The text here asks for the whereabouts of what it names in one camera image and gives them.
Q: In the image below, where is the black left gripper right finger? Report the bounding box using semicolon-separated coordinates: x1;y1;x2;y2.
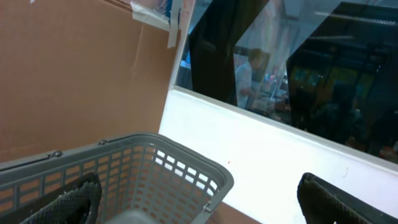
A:
297;172;397;224

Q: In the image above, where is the dark glass window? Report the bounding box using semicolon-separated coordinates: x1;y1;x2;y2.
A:
175;0;397;162

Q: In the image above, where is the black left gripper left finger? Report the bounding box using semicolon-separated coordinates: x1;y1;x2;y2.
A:
1;172;102;224

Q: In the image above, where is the grey plastic shopping basket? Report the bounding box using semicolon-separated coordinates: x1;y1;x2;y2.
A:
1;133;234;224

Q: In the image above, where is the brown cardboard panel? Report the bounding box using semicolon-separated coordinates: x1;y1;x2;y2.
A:
1;0;177;162

